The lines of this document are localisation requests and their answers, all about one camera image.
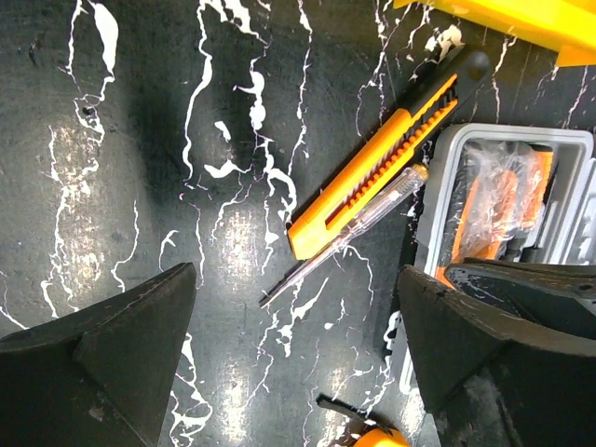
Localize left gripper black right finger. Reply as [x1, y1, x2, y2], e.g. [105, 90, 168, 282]
[398, 266, 595, 446]

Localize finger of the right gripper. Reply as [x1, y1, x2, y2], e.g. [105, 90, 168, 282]
[444, 258, 595, 340]

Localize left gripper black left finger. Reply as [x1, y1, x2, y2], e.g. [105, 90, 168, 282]
[1, 263, 196, 446]

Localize grey plastic tool case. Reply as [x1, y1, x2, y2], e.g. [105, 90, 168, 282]
[398, 121, 596, 397]

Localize yellow tape measure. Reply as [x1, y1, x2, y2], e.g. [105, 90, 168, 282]
[316, 394, 410, 447]

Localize orange pliers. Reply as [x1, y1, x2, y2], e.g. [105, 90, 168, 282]
[450, 140, 554, 263]

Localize clear test pen screwdriver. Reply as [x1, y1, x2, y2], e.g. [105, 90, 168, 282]
[259, 164, 428, 308]

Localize orange utility knife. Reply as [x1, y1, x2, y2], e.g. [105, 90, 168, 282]
[288, 45, 492, 261]

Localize yellow plastic tray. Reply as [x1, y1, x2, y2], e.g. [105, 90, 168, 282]
[393, 0, 596, 69]

